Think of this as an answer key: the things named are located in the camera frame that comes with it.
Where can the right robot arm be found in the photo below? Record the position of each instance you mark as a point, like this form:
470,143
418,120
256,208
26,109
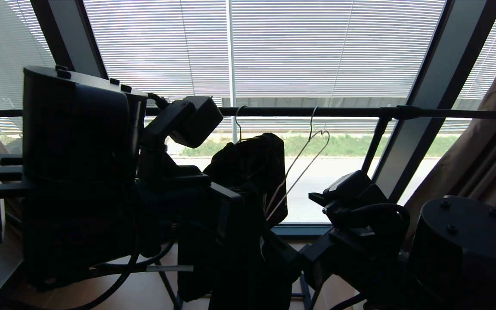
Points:
463,249

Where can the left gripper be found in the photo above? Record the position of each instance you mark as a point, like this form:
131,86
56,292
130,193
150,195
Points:
179,193

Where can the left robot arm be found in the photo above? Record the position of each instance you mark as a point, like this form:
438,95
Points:
75,137

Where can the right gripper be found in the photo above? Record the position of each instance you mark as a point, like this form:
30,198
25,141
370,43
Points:
355,262

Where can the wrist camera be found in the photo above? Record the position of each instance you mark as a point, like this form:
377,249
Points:
196,122
347,187

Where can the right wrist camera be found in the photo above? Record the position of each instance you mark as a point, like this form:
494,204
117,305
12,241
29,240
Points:
347,187

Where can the black clothes rack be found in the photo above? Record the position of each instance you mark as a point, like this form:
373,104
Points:
317,112

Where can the pink clothes hanger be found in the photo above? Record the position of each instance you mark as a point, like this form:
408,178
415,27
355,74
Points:
236,122
311,129

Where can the window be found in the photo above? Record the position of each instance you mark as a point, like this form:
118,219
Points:
446,64

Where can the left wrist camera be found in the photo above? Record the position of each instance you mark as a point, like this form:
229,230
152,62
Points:
196,122

